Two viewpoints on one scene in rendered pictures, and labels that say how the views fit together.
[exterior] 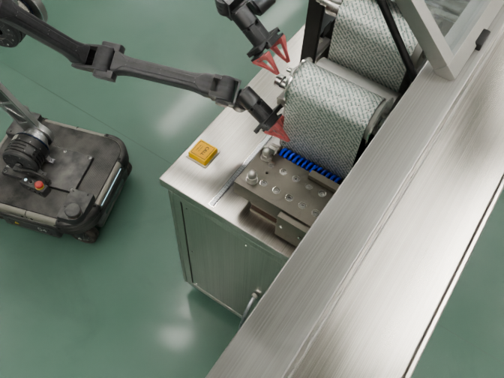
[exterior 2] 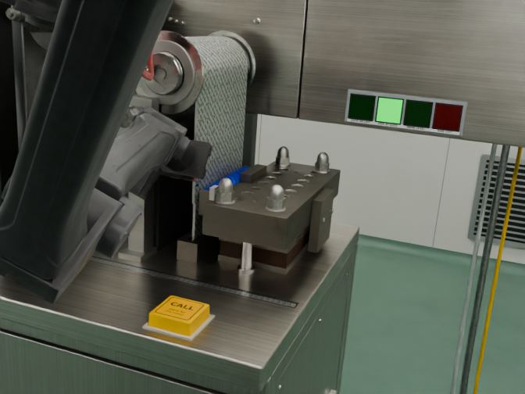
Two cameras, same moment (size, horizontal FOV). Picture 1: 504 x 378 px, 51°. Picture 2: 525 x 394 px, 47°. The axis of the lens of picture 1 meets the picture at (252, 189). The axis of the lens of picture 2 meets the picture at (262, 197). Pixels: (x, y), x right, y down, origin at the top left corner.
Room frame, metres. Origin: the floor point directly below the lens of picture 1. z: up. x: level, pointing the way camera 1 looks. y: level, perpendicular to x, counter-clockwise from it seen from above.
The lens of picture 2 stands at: (1.10, 1.01, 1.36)
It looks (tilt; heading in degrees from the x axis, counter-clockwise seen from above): 17 degrees down; 259
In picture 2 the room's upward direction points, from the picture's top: 4 degrees clockwise
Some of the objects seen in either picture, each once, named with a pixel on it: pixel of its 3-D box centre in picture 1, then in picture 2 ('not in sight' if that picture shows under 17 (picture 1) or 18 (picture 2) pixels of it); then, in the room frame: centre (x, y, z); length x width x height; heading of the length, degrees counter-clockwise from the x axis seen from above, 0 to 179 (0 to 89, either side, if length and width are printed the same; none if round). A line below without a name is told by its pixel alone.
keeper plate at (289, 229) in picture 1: (291, 232); (322, 220); (0.74, -0.12, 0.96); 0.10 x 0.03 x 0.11; 59
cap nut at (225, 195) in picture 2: (266, 152); (225, 189); (0.96, -0.04, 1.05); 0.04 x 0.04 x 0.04
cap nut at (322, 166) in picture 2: not in sight; (322, 161); (0.71, -0.27, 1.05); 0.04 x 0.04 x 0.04
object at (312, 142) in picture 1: (316, 146); (220, 145); (0.95, -0.18, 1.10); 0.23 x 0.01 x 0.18; 59
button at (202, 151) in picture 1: (202, 152); (180, 315); (1.05, 0.17, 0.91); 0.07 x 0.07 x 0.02; 59
